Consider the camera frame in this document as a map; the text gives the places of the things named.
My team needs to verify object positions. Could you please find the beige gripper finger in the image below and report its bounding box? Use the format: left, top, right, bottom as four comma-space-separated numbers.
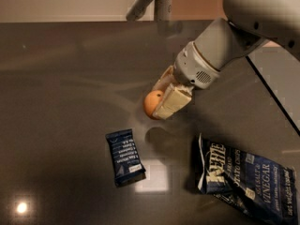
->
152, 66, 175, 92
152, 83, 192, 120

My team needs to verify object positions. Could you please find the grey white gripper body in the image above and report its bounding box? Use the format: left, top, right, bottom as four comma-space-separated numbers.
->
173, 42, 220, 89

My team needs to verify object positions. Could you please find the orange fruit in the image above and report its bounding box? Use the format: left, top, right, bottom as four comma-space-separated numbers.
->
143, 90, 164, 119

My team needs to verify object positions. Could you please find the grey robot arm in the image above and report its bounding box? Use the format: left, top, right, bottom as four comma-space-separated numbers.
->
143, 0, 300, 120

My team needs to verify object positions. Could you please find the blue rxbar blueberry wrapper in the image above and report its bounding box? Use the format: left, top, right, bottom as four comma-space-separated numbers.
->
105, 129, 145, 187

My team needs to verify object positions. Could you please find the blue kettle chips bag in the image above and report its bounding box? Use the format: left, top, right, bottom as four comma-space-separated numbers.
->
198, 137, 298, 225

